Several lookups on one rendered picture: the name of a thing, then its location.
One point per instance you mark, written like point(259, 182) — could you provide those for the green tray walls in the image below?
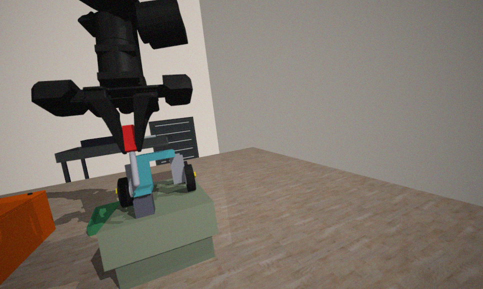
point(93, 229)

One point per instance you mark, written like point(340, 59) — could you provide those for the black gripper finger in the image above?
point(143, 106)
point(103, 108)

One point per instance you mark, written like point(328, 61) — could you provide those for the small teal wheeled trolley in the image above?
point(181, 173)

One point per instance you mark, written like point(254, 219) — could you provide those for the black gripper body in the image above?
point(120, 75)

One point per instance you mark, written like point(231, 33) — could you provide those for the green tray floor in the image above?
point(104, 216)

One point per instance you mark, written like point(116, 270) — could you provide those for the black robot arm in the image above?
point(158, 23)

